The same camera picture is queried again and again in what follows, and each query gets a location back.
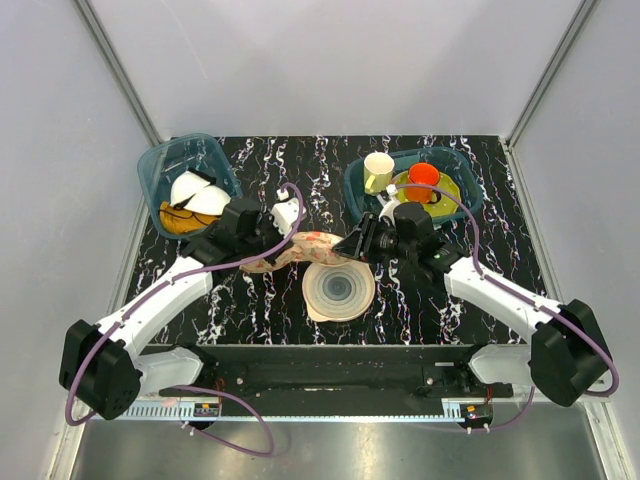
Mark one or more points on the teal plastic bin right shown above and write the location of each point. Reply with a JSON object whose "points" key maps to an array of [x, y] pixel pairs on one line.
{"points": [[456, 177]]}

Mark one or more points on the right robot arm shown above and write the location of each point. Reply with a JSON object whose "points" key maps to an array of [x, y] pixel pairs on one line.
{"points": [[564, 352]]}

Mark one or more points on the white bra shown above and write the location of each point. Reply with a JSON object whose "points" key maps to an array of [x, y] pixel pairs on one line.
{"points": [[196, 192]]}

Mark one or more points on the floral mesh laundry bag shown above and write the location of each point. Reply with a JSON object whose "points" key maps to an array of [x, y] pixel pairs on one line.
{"points": [[313, 246]]}

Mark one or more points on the green polka dot plate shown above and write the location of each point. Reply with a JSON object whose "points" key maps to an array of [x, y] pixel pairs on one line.
{"points": [[445, 208]]}

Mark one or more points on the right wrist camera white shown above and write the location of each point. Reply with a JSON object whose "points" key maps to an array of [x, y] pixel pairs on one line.
{"points": [[389, 202]]}

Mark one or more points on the orange mug black handle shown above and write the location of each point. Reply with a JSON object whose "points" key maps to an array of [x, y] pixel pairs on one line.
{"points": [[425, 176]]}

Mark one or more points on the yellow garment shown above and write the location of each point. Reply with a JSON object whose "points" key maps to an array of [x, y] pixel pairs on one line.
{"points": [[182, 221]]}

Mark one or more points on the cream ringed ceramic plate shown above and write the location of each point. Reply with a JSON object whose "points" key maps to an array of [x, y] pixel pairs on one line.
{"points": [[339, 293]]}

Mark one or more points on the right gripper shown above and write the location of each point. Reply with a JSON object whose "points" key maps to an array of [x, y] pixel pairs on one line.
{"points": [[360, 243]]}

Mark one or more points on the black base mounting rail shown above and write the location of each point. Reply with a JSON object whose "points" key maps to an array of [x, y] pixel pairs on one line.
{"points": [[316, 382]]}

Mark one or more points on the pale yellow mug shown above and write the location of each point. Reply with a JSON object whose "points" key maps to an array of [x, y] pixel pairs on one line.
{"points": [[378, 172]]}

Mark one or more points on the aluminium frame rail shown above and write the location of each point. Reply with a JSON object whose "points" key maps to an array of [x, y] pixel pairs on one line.
{"points": [[217, 401]]}

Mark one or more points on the teal plastic bin left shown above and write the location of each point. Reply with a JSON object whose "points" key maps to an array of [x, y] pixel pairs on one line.
{"points": [[160, 166]]}

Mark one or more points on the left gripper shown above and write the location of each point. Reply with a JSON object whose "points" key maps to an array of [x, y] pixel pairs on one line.
{"points": [[269, 221]]}

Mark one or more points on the teal plastic bin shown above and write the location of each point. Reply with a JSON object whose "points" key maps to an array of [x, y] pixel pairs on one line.
{"points": [[160, 166], [456, 177]]}

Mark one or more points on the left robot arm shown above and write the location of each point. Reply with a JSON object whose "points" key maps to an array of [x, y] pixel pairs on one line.
{"points": [[104, 364]]}

